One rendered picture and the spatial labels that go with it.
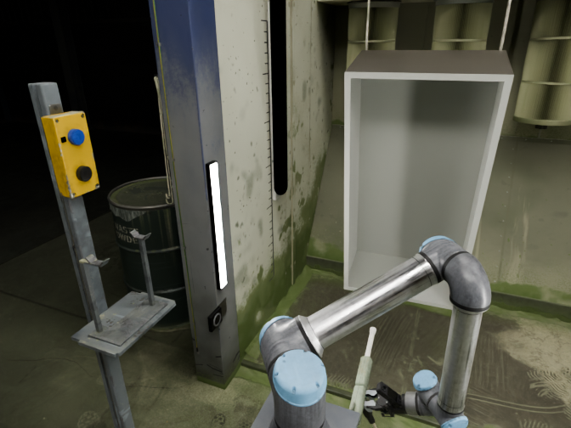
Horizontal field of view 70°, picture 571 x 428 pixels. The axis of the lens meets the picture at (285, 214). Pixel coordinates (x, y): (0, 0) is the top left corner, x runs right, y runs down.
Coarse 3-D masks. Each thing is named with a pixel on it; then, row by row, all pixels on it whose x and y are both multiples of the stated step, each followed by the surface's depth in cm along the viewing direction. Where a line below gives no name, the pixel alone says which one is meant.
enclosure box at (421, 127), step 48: (384, 96) 195; (432, 96) 187; (480, 96) 180; (384, 144) 209; (432, 144) 200; (480, 144) 192; (384, 192) 224; (432, 192) 214; (480, 192) 169; (384, 240) 243; (432, 288) 223
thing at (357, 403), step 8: (368, 344) 194; (368, 352) 190; (360, 360) 187; (368, 360) 185; (360, 368) 183; (368, 368) 182; (360, 376) 179; (368, 376) 180; (360, 384) 176; (368, 384) 179; (360, 392) 172; (352, 400) 171; (360, 400) 170; (352, 408) 166; (360, 408) 167; (360, 416) 166; (368, 416) 178
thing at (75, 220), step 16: (32, 96) 124; (48, 96) 124; (48, 112) 124; (48, 160) 132; (64, 208) 138; (80, 208) 140; (64, 224) 141; (80, 224) 141; (80, 240) 142; (80, 256) 144; (80, 272) 148; (96, 272) 151; (80, 288) 151; (96, 288) 152; (96, 352) 164; (112, 368) 166; (112, 384) 168; (112, 400) 173; (112, 416) 178; (128, 416) 180
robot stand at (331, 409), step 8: (272, 392) 139; (272, 400) 136; (264, 408) 133; (272, 408) 133; (328, 408) 133; (336, 408) 133; (344, 408) 132; (264, 416) 130; (272, 416) 130; (328, 416) 130; (336, 416) 130; (344, 416) 130; (352, 416) 130; (256, 424) 128; (264, 424) 128; (336, 424) 127; (344, 424) 127; (352, 424) 127
